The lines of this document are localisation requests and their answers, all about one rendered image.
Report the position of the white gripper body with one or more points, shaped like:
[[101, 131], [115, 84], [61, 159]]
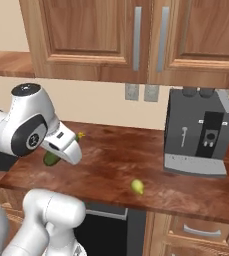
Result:
[[70, 152]]

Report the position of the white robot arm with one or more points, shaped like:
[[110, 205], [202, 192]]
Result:
[[26, 120]]

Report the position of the green cucumber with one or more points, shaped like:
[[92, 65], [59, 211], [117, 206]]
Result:
[[51, 159]]

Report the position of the yellow-green lemon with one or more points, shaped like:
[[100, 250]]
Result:
[[137, 186]]

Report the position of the wooden drawer front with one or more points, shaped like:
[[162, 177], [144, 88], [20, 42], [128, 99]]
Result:
[[202, 230]]

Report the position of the wooden base cupboard front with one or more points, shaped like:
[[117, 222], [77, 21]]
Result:
[[14, 216]]

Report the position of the black dishwasher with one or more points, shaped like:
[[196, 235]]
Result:
[[112, 236]]

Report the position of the grey coffee machine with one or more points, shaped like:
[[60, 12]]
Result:
[[189, 133]]

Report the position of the grey wall socket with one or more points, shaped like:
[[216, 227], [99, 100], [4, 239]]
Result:
[[132, 92], [151, 93]]

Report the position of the wooden wall shelf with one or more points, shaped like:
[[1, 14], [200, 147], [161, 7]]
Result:
[[7, 63]]

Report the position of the wooden wall cupboard door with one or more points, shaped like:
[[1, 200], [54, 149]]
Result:
[[86, 33], [206, 36]]

